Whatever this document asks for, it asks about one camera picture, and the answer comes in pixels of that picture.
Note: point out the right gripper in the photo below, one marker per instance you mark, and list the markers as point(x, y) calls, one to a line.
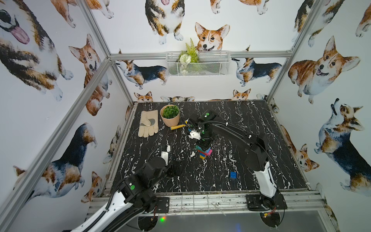
point(205, 147)

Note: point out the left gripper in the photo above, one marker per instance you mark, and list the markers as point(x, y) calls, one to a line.
point(176, 168)

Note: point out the pink small lego brick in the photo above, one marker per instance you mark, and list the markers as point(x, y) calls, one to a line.
point(209, 152)

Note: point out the dark blue small lego brick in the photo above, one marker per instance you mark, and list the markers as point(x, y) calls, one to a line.
point(233, 175)

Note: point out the green long lego brick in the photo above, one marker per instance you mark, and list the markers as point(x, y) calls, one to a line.
point(198, 148)

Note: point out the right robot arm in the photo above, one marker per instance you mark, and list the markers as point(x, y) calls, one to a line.
point(255, 149)

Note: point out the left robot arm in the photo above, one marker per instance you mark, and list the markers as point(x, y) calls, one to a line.
point(133, 196)

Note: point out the yellow toy shovel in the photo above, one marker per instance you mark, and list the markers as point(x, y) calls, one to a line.
point(177, 126)

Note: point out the pink pot with green plant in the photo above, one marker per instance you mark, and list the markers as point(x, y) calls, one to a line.
point(170, 115)

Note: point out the beige work glove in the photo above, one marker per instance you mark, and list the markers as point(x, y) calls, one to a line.
point(148, 124)

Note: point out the green fern with white flower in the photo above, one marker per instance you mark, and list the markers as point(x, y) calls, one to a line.
point(188, 59)

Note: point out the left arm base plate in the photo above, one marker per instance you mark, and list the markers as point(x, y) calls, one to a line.
point(158, 205)

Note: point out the white wire basket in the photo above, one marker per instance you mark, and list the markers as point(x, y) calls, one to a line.
point(211, 64)

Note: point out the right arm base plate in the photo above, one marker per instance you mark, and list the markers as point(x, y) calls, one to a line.
point(261, 203)

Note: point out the aluminium front rail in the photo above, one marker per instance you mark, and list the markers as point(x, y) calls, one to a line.
point(207, 204)

